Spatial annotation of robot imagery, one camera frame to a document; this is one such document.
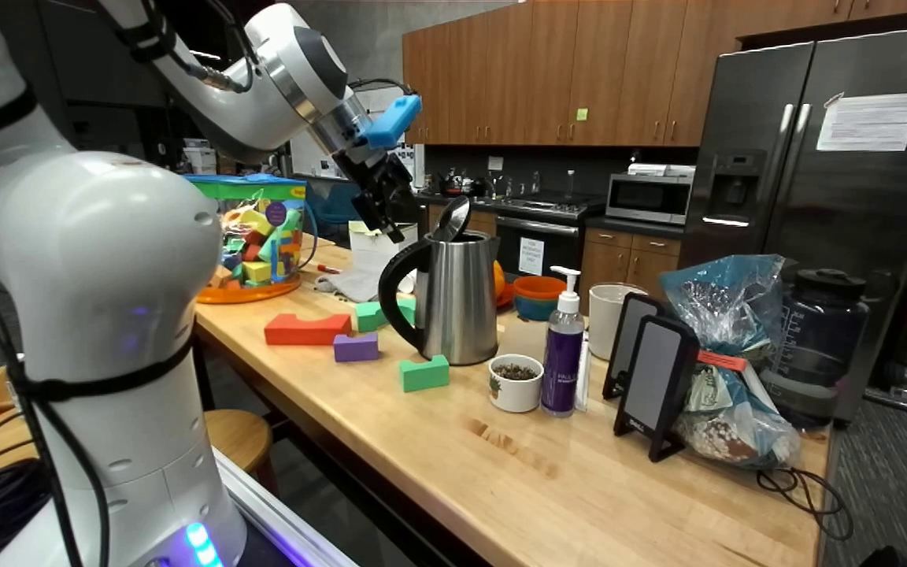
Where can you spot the stainless steel refrigerator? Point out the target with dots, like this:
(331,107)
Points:
(843,209)

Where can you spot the large light green foam block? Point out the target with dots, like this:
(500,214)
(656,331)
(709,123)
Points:
(367,317)

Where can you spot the small green foam block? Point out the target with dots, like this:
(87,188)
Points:
(424,373)

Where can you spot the white ramekin cup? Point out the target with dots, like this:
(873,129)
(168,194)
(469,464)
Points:
(514,381)

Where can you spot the purple foam block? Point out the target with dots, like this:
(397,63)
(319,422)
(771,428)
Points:
(352,349)

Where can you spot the white box with pale lid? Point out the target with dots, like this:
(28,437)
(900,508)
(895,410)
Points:
(362,256)

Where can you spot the clear bin of foam blocks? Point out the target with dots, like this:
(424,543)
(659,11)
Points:
(254,236)

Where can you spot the green sticky note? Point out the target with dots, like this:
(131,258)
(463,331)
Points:
(579,115)

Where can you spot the stainless steel electric kettle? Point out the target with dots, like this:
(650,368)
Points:
(459,303)

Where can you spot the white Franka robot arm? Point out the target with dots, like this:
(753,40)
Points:
(87,272)

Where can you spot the white paper on refrigerator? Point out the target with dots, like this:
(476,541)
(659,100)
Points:
(869,120)

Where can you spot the black desktop speaker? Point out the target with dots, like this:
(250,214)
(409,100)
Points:
(656,381)
(626,331)

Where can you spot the orange tray under bin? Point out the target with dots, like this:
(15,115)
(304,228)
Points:
(250,293)

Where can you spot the white robot base platform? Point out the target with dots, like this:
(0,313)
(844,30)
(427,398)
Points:
(285,524)

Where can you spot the black kitchen stove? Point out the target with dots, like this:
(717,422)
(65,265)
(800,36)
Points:
(549,236)

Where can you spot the red foam block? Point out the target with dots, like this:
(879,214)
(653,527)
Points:
(304,329)

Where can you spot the silver microwave oven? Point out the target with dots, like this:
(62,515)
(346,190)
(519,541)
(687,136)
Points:
(647,197)

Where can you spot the brown wooden wall cabinets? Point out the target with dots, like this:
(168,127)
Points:
(661,63)

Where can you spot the teal bowl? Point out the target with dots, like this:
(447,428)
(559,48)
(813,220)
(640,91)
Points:
(535,311)

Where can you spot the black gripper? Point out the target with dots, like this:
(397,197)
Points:
(380,183)

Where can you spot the blue plastic bag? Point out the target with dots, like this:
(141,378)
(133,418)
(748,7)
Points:
(730,303)

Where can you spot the purple pump bottle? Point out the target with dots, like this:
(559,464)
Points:
(561,357)

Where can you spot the blue wrist camera housing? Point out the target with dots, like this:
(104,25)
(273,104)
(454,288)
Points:
(391,120)

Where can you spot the white mug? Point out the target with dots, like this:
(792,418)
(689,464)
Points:
(605,317)

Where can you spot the orange bowl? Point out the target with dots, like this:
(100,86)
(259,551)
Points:
(535,288)

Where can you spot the white tray on microwave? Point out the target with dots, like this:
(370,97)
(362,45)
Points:
(661,169)

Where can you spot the brown wooden base cabinet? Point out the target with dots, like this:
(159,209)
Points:
(626,256)

